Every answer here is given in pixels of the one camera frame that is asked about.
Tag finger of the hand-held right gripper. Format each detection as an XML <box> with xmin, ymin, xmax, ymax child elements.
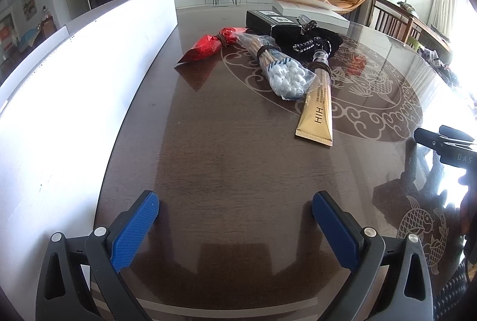
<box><xmin>413</xmin><ymin>127</ymin><xmax>448</xmax><ymax>158</ymax></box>
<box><xmin>439</xmin><ymin>124</ymin><xmax>476</xmax><ymax>143</ymax></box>

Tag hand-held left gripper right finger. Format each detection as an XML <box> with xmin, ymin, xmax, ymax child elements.
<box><xmin>312</xmin><ymin>190</ymin><xmax>436</xmax><ymax>321</ymax></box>

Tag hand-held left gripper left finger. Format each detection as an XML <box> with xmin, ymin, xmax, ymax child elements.
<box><xmin>35</xmin><ymin>190</ymin><xmax>161</xmax><ymax>321</ymax></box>

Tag gold cream tube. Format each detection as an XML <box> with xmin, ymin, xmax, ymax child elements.
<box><xmin>295</xmin><ymin>50</ymin><xmax>334</xmax><ymax>147</ymax></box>

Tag white board panel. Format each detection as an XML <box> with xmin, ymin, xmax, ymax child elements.
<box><xmin>0</xmin><ymin>0</ymin><xmax>179</xmax><ymax>307</ymax></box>

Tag black beaded cloth pouch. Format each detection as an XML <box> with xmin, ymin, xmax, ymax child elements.
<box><xmin>271</xmin><ymin>26</ymin><xmax>343</xmax><ymax>57</ymax></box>

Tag bag of cotton swabs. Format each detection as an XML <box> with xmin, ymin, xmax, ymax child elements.
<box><xmin>236</xmin><ymin>32</ymin><xmax>321</xmax><ymax>101</ymax></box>

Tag clear eyeglasses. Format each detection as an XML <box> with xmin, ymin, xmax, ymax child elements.
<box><xmin>297</xmin><ymin>15</ymin><xmax>318</xmax><ymax>34</ymax></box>

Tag red foil bag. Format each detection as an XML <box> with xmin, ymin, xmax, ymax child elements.
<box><xmin>174</xmin><ymin>27</ymin><xmax>248</xmax><ymax>66</ymax></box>

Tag black box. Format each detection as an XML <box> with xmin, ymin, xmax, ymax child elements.
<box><xmin>246</xmin><ymin>10</ymin><xmax>301</xmax><ymax>37</ymax></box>

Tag person's right hand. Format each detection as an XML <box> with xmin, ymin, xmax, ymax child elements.
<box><xmin>458</xmin><ymin>187</ymin><xmax>477</xmax><ymax>262</ymax></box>

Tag wooden chair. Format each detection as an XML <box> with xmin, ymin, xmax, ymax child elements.
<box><xmin>370</xmin><ymin>0</ymin><xmax>414</xmax><ymax>38</ymax></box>

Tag white flat box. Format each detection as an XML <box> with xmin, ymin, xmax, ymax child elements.
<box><xmin>272</xmin><ymin>0</ymin><xmax>350</xmax><ymax>29</ymax></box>

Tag dining table with blue cloth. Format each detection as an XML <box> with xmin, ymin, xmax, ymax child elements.
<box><xmin>17</xmin><ymin>17</ymin><xmax>56</xmax><ymax>46</ymax></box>

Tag framed wall painting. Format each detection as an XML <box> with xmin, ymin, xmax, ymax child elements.
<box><xmin>21</xmin><ymin>0</ymin><xmax>36</xmax><ymax>21</ymax></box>

